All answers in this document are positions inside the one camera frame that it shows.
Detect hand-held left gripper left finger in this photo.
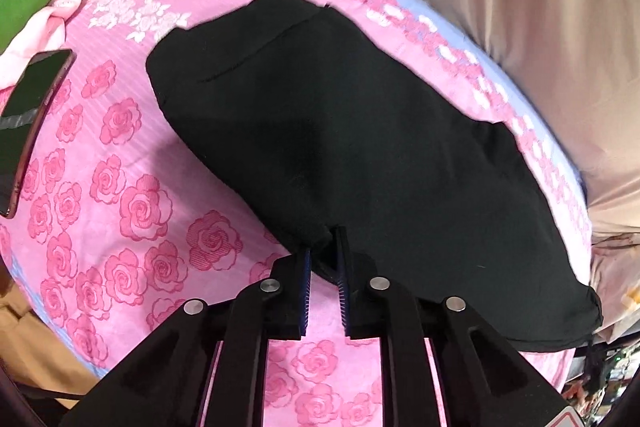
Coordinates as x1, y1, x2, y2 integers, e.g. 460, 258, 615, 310
59, 248, 314, 427

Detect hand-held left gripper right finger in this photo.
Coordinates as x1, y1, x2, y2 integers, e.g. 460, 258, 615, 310
334, 227, 583, 427

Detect black pants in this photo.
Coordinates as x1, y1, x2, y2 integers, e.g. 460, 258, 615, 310
145, 0, 604, 353

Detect pink rose print bedsheet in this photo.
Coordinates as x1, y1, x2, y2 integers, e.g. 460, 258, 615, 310
0, 0, 596, 427

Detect dark cluttered shelf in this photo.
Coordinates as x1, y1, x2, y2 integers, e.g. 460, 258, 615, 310
560, 337, 640, 427

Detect brown box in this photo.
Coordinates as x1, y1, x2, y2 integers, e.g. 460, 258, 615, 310
0, 267, 101, 403

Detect beige curtain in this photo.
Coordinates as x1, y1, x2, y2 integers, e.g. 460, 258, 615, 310
335, 0, 640, 343

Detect black smartphone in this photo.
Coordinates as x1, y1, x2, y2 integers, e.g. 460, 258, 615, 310
0, 48, 77, 220

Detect light pink blanket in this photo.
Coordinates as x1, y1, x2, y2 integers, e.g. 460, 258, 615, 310
0, 0, 146, 90

